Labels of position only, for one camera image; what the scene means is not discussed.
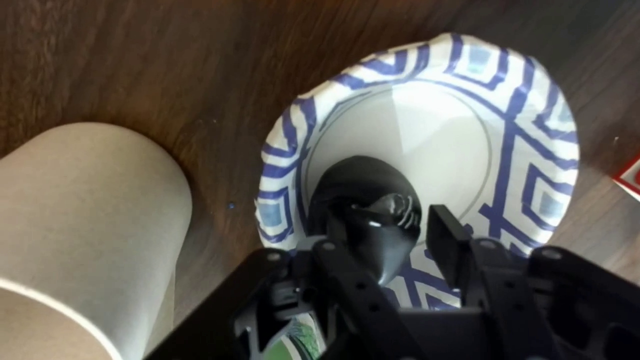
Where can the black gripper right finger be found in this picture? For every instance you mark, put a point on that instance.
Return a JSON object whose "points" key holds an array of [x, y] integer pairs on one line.
{"points": [[499, 313]]}

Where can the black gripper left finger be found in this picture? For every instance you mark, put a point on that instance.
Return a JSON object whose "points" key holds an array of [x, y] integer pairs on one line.
{"points": [[360, 323]]}

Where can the black rounded object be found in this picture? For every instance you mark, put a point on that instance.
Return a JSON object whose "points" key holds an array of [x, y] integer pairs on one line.
{"points": [[371, 208]]}

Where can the blue patterned white paper bowl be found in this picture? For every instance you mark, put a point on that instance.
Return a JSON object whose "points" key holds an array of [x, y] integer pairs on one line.
{"points": [[475, 126]]}

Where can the red and white card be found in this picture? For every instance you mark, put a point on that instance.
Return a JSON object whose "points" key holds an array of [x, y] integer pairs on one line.
{"points": [[629, 178]]}

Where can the white paper towel roll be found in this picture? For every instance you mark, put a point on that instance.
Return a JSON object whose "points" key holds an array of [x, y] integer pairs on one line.
{"points": [[92, 219]]}

